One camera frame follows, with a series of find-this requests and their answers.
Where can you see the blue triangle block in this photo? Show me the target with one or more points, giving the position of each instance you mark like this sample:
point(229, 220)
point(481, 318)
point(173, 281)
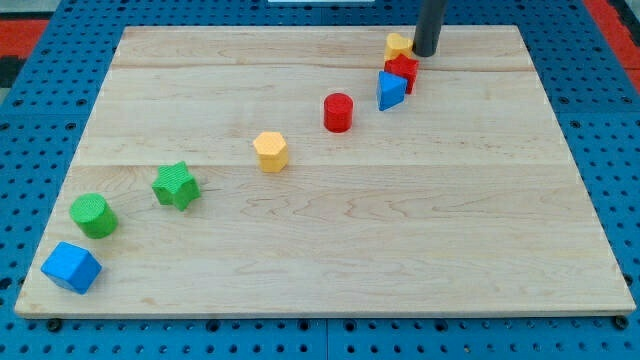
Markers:
point(390, 91)

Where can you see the yellow heart block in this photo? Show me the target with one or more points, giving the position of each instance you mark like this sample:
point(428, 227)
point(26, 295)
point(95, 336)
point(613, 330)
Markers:
point(396, 45)

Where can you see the light wooden board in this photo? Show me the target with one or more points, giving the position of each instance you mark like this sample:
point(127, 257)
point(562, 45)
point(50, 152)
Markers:
point(463, 201)

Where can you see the yellow hexagon block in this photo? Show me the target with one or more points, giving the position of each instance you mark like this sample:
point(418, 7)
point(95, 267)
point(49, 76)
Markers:
point(272, 151)

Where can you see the red cylinder block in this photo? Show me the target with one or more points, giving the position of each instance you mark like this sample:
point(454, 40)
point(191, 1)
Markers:
point(338, 112)

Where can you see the red star block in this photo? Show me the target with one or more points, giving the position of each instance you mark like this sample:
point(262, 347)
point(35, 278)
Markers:
point(405, 67)

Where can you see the green star block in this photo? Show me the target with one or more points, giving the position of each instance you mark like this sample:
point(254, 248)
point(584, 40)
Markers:
point(176, 186)

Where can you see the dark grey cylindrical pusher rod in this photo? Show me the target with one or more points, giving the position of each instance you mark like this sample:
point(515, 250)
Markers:
point(428, 27)

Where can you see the green cylinder block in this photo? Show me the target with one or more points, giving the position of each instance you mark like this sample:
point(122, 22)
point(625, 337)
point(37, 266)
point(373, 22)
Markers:
point(93, 215)

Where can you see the blue cube block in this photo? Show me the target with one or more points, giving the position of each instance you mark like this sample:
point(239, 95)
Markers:
point(71, 267)

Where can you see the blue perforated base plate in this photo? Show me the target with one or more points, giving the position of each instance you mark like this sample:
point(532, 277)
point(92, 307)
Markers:
point(43, 116)

